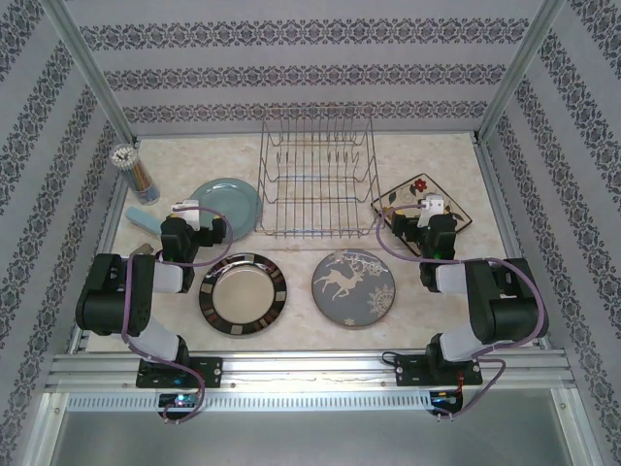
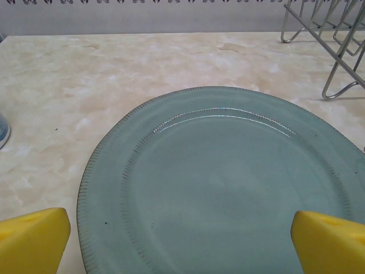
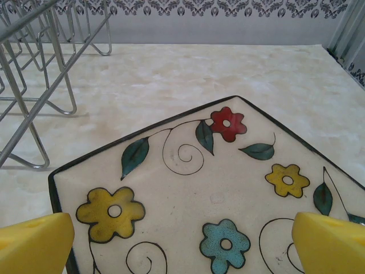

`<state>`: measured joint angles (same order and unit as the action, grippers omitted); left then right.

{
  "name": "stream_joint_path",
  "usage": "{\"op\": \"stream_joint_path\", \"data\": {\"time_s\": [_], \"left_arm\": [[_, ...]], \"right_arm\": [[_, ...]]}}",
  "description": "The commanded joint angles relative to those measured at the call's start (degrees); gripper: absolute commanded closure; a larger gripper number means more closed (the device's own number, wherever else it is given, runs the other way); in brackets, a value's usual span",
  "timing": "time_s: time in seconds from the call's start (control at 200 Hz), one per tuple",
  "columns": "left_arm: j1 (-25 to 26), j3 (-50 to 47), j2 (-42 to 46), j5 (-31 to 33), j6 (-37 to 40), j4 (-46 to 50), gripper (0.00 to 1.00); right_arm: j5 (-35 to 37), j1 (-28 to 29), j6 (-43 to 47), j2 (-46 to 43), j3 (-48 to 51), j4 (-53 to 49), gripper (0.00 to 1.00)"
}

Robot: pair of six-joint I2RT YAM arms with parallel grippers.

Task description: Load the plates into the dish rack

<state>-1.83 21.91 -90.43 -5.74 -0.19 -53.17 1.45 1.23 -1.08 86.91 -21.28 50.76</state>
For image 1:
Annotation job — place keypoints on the square floral plate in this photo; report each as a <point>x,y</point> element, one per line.
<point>402,196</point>

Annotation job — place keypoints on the teal round plate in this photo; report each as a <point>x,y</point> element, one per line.
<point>233,204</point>

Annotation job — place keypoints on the black rimmed round plate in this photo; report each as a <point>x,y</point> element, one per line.
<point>242,293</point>

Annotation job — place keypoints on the grey deer round plate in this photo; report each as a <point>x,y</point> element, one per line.
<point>349,301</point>

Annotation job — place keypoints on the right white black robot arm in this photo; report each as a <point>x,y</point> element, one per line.
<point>504,310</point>

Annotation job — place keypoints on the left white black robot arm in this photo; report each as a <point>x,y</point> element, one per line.
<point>107,291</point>

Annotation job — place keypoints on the teal stapler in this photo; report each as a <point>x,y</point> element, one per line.
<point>143,218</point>

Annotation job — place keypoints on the clear tube of pencils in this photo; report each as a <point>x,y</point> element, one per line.
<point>140,182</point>

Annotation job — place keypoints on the small circuit board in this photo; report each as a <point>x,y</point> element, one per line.
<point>179,400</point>
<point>446,399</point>

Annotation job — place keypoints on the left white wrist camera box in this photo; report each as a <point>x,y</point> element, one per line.
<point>190,213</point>

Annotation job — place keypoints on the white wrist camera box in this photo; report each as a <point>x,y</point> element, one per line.
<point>190,213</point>
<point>433,204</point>

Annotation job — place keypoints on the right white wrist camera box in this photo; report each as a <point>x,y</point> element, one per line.
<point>433,204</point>

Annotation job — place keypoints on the aluminium side rail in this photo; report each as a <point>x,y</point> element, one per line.
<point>114,213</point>
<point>495,194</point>

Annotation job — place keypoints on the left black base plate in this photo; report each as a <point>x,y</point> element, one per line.
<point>208,371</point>

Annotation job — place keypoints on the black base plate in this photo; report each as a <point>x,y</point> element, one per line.
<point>208,371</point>
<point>412,371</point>

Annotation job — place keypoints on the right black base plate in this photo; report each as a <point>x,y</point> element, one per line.
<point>412,371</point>

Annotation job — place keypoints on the long aluminium mounting rail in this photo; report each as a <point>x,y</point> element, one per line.
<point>310,369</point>

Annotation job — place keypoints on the aluminium frame post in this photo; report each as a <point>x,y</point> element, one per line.
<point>521,68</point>
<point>92,68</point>

